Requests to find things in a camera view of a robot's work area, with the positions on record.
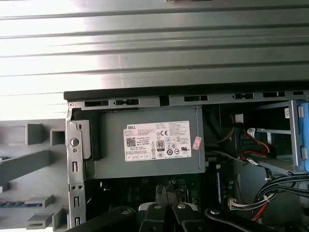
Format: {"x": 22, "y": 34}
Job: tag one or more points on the grey Dell power supply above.
{"x": 111, "y": 145}

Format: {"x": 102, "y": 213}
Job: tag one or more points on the grey plastic parts rack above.
{"x": 24, "y": 166}

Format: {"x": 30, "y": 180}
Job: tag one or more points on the blue plastic drive bracket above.
{"x": 304, "y": 135}

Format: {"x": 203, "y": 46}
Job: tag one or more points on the black open PC case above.
{"x": 144, "y": 93}

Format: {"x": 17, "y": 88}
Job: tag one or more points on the green motherboard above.
{"x": 200, "y": 191}

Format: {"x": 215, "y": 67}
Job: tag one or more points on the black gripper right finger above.
{"x": 186, "y": 220}

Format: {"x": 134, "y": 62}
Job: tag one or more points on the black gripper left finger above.
{"x": 149, "y": 217}

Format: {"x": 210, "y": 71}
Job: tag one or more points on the grey metal drive cage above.
{"x": 294, "y": 135}

